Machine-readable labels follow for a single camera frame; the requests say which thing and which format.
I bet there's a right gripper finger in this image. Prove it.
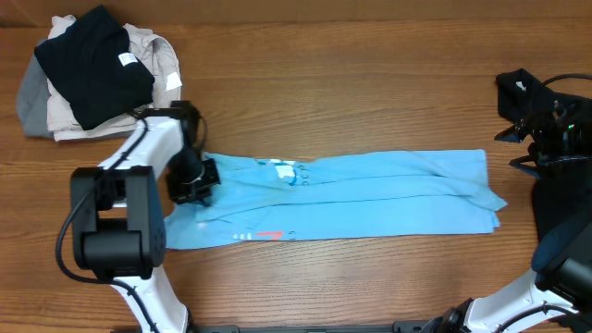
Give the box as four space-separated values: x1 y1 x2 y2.
494 122 532 143
509 155 591 179

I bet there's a light blue t-shirt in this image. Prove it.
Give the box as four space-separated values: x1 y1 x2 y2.
166 149 506 250

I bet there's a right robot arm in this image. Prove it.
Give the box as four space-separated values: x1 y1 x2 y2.
420 103 591 332

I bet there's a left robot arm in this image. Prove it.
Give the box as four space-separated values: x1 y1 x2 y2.
55 101 220 333

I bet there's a black shirt on right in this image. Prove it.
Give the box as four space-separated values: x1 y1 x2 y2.
495 68 591 239

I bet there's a folded beige shirt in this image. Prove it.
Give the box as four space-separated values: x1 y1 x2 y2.
46 23 182 142

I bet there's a folded black shirt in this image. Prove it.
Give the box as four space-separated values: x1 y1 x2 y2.
34 6 154 130

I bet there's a folded grey garment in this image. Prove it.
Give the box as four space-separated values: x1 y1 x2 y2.
16 38 142 140

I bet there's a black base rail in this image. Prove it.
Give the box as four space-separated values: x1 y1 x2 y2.
186 320 428 333

